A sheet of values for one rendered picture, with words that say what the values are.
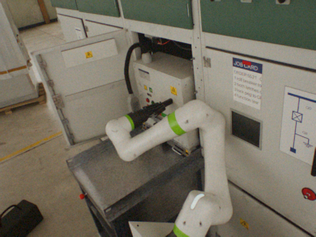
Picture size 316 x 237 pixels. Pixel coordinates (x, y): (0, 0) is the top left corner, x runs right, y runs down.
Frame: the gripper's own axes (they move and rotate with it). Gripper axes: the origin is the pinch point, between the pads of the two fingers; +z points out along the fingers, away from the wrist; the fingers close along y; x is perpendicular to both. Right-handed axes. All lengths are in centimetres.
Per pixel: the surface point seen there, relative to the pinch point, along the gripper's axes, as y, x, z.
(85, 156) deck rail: -42, -36, -45
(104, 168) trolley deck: -23, -38, -41
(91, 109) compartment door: -60, -15, -25
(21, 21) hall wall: -1113, -90, 141
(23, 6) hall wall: -1113, -43, 167
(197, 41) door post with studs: 19.2, 36.1, 9.9
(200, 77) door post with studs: 18.8, 17.0, 9.9
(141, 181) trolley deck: 4.5, -38.3, -30.1
